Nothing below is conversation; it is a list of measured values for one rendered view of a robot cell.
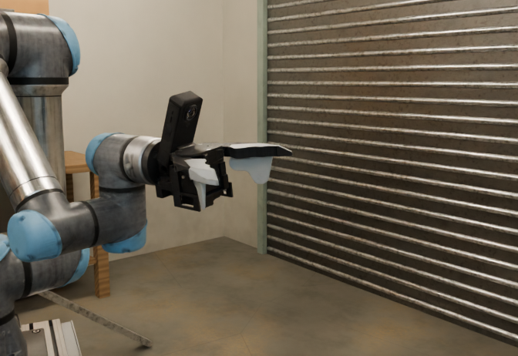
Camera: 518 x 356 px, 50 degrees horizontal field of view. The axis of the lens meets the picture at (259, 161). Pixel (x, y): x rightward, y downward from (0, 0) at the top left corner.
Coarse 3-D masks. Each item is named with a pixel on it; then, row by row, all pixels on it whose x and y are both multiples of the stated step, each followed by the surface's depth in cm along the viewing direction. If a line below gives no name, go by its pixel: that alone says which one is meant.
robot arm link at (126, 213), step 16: (112, 192) 88; (128, 192) 89; (144, 192) 92; (96, 208) 86; (112, 208) 88; (128, 208) 89; (144, 208) 92; (112, 224) 87; (128, 224) 89; (144, 224) 92; (112, 240) 89; (128, 240) 90; (144, 240) 93
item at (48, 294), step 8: (48, 296) 243; (56, 296) 245; (64, 304) 248; (72, 304) 251; (80, 312) 253; (88, 312) 256; (96, 320) 259; (104, 320) 262; (112, 328) 265; (120, 328) 268; (128, 336) 271; (136, 336) 274; (144, 344) 277
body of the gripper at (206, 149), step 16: (192, 144) 81; (208, 144) 81; (144, 160) 82; (208, 160) 77; (160, 176) 84; (176, 176) 78; (224, 176) 80; (160, 192) 84; (176, 192) 79; (192, 192) 77; (208, 192) 79; (192, 208) 78
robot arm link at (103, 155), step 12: (96, 144) 90; (108, 144) 88; (120, 144) 87; (96, 156) 89; (108, 156) 87; (120, 156) 86; (96, 168) 91; (108, 168) 88; (120, 168) 86; (108, 180) 88; (120, 180) 88; (132, 180) 87
